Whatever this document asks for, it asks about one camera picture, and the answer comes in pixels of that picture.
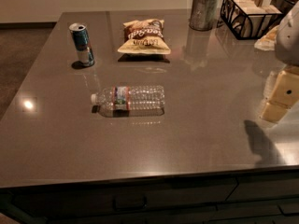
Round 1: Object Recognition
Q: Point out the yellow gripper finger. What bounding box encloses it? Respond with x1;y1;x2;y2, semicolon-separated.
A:
260;66;299;123

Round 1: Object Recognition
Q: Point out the clear plastic water bottle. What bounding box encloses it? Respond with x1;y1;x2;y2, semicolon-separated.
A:
91;85;164;111

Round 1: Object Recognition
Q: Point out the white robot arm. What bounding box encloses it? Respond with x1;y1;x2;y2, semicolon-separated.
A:
260;2;299;123

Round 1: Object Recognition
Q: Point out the snack packet beside basket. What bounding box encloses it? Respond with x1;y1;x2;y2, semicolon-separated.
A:
254;26;278;51

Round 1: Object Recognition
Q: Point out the galvanized metal bucket vase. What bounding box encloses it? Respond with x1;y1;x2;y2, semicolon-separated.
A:
189;0;218;31

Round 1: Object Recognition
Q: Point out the brown yellow chip bag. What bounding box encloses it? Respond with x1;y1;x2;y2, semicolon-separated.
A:
118;19;171;55

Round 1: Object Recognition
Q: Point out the blue silver drink can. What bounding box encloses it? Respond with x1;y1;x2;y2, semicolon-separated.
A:
69;23;94;67

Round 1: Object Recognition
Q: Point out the black wire basket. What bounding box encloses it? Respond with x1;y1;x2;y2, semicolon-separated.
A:
221;0;282;40

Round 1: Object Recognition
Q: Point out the black drawer handle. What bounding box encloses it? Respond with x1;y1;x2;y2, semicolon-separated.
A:
113;194;148;212

